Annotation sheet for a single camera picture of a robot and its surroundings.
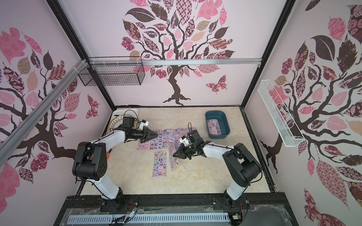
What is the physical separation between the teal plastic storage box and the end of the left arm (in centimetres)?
43

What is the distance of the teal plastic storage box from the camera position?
3.37 ft

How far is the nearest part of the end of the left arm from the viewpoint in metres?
0.78

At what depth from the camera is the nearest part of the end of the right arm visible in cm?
70
